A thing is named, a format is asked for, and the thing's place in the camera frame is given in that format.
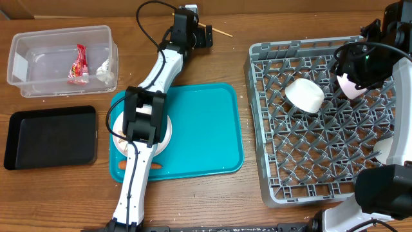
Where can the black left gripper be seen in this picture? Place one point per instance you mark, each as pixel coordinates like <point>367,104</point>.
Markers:
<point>199,33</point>

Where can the wooden chopstick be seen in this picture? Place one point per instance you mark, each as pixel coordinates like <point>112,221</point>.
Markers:
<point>213,29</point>

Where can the white bowl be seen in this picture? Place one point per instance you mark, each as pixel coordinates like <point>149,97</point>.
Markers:
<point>305,95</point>

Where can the pink bowl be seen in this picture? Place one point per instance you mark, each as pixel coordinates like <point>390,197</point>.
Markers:
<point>348,87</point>

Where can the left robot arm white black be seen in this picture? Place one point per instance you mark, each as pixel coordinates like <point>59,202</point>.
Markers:
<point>145,117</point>

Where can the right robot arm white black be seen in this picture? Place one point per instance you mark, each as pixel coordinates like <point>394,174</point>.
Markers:
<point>381,61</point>

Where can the grey dishwasher rack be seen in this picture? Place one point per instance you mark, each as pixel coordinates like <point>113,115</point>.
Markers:
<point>305,158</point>

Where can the teal serving tray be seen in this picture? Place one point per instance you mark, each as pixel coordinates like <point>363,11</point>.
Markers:
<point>206,133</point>

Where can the clear plastic bin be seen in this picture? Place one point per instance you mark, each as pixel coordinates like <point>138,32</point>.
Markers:
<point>39,62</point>

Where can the red snack wrapper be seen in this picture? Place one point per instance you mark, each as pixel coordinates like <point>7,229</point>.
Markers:
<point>79,68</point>

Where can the orange carrot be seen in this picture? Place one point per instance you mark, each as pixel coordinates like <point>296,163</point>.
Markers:
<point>122,165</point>

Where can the black plastic tray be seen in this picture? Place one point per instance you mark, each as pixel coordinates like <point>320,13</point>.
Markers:
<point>51,137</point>

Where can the white cup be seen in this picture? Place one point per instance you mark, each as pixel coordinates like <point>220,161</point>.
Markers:
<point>383,147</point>

